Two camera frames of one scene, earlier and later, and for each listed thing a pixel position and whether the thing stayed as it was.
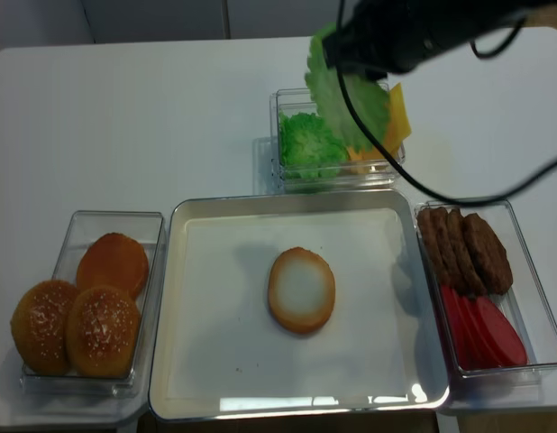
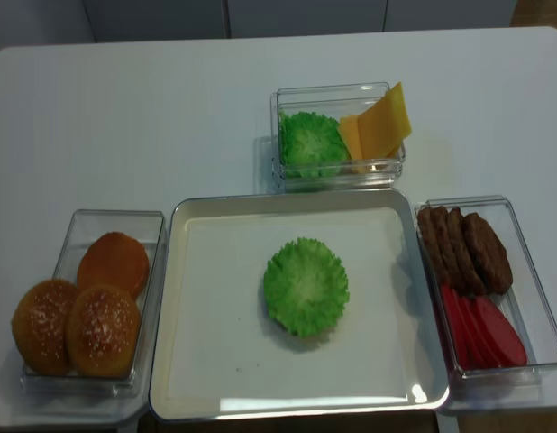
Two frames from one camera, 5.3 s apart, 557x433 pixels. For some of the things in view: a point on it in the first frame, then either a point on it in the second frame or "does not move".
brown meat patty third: (459, 236) does not move
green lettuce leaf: (369, 96) -> (306, 287)
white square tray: (293, 303) does not move
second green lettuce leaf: (306, 150) does not move
